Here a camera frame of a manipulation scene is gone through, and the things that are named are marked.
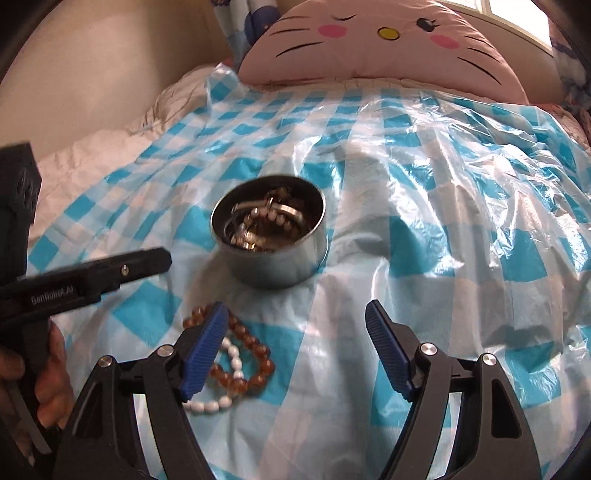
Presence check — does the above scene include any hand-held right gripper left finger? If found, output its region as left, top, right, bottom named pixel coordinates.
left=55, top=302, right=230, bottom=480

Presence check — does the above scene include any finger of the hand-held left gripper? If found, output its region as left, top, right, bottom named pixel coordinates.
left=69, top=247, right=172, bottom=296

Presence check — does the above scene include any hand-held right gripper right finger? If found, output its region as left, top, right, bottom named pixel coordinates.
left=365, top=300, right=541, bottom=480

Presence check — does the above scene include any white bead bracelet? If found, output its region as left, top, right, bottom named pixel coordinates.
left=185, top=337, right=243, bottom=414

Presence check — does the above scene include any amber bead bracelet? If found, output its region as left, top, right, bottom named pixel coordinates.
left=182, top=302, right=276, bottom=397

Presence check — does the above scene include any round metal tin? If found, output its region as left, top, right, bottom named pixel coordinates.
left=210, top=174, right=329, bottom=289

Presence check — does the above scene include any cream bead bracelet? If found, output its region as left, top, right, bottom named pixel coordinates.
left=252, top=205, right=294, bottom=232

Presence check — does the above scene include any silver bangle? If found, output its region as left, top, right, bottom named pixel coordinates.
left=226, top=196, right=308, bottom=253

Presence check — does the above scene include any person's left hand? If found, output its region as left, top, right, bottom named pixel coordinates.
left=0, top=320, right=75, bottom=432

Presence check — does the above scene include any blue checkered plastic sheet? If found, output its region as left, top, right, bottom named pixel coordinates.
left=25, top=65, right=591, bottom=480

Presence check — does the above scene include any cream quilt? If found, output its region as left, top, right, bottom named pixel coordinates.
left=30, top=62, right=241, bottom=232

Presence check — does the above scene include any pink cat face pillow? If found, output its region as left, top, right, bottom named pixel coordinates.
left=238, top=0, right=531, bottom=104

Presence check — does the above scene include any window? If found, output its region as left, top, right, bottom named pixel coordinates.
left=443, top=0, right=555, bottom=51

